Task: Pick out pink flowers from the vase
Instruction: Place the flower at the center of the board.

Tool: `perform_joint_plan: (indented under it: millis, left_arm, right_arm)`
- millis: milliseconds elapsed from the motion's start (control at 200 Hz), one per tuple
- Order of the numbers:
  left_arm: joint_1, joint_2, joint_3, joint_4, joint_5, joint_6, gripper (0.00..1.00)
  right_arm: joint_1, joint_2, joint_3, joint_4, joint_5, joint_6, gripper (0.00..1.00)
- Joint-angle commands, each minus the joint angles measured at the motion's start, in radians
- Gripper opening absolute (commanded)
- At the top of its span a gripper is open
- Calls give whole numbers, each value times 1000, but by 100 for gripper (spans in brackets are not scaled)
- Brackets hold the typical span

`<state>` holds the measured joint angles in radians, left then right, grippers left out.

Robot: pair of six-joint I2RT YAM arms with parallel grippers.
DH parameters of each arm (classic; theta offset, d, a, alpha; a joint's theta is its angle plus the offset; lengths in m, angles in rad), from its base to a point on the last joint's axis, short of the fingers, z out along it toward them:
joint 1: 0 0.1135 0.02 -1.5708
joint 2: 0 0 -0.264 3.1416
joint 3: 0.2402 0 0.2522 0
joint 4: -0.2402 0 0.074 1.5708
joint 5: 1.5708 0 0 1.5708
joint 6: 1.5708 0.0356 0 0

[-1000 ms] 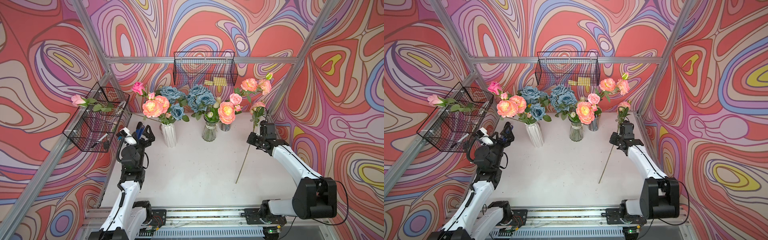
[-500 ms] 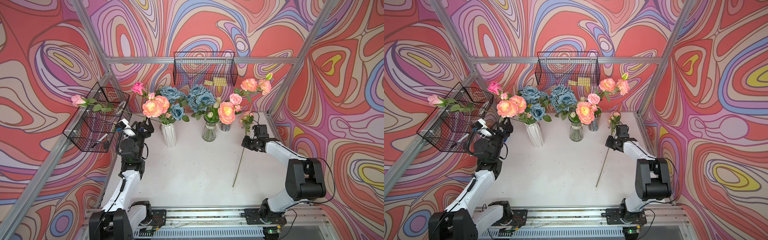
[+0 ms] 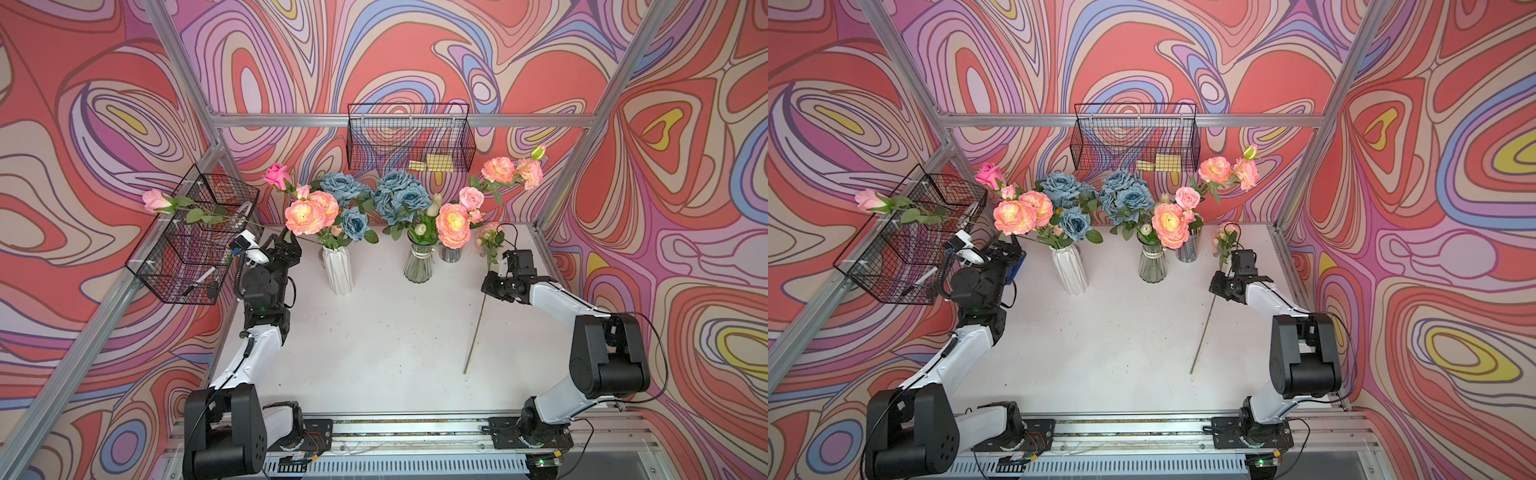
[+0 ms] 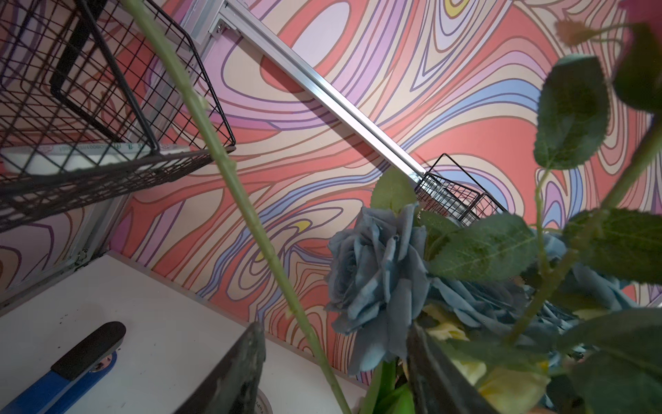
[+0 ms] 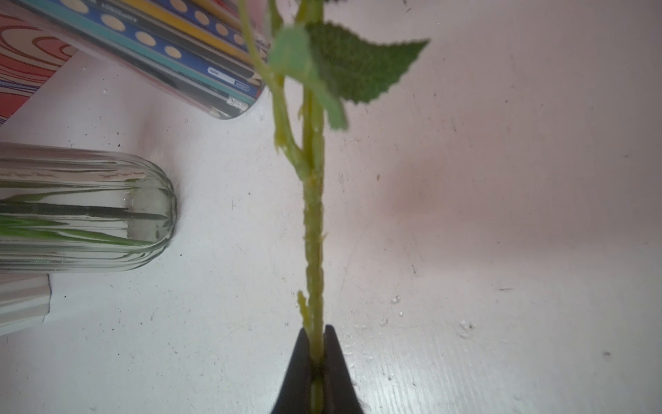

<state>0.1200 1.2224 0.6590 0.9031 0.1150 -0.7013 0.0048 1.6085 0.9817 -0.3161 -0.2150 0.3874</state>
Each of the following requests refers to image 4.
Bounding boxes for light pink rose stem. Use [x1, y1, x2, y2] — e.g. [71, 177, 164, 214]
[122, 1, 352, 413]

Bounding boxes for blue rose bunch white vase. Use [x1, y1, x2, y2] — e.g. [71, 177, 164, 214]
[326, 174, 661, 413]

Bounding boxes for black wire basket back wall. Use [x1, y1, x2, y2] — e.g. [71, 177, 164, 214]
[415, 153, 507, 227]

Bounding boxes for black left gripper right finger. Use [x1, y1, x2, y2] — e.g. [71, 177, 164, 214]
[407, 324, 497, 414]

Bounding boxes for black wire basket left wall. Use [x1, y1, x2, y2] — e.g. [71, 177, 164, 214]
[1, 1, 211, 231]

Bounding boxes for clear tape roll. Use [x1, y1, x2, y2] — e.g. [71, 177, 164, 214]
[254, 390, 273, 414]

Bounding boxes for magenta rose stem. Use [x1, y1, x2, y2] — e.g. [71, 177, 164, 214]
[503, 0, 662, 348]

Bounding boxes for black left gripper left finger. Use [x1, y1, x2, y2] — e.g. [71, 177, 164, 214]
[175, 322, 267, 414]

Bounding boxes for blue black stapler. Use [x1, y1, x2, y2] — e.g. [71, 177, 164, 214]
[1, 321, 127, 414]

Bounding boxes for black wire basket wall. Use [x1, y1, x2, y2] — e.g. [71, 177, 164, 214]
[1, 1, 211, 231]
[415, 153, 507, 227]

